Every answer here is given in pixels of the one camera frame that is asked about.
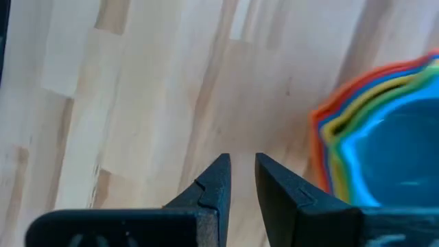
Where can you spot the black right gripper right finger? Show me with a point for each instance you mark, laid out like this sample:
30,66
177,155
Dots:
298,216

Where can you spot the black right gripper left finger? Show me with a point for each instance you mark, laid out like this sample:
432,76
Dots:
199,223

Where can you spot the yellow measuring cup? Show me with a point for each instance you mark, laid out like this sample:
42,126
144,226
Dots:
336,178

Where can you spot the orange cups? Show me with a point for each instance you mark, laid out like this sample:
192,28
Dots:
313,151

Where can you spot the light blue measuring cup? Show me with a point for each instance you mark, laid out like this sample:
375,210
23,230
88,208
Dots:
404,154

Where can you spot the green measuring cup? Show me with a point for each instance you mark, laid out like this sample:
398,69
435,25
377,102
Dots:
398,90

